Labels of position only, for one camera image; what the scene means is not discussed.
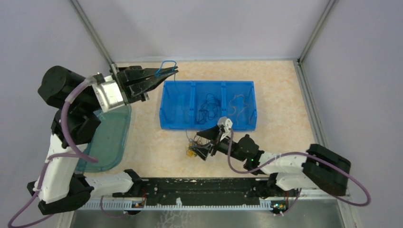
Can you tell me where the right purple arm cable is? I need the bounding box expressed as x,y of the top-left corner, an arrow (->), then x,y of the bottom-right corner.
226,127 -> 372,217

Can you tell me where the teal transparent plastic tray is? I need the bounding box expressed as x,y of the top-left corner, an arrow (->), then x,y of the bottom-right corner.
76,106 -> 132,173

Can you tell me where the coloured cable bundle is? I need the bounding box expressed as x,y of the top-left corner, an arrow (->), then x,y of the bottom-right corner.
185,138 -> 211,158

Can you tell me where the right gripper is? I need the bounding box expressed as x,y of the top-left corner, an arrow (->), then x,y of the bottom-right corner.
189,124 -> 246,162

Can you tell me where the blue three-compartment bin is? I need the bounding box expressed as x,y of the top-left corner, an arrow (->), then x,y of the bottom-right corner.
159,80 -> 258,131

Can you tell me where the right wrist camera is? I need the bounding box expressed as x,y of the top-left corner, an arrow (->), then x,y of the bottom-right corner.
217,116 -> 233,141

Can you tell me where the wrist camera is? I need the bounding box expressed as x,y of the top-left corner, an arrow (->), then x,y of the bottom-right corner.
217,116 -> 233,141
92,74 -> 125,113

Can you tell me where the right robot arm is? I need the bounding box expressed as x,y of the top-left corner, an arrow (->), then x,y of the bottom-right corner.
192,126 -> 351,197

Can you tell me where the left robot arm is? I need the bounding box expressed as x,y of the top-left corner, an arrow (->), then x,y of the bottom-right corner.
27,65 -> 178,216

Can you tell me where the dark blue cable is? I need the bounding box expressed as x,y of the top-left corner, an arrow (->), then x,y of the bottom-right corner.
195,92 -> 222,124

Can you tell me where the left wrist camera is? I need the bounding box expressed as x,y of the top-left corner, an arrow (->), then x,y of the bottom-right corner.
92,74 -> 125,113

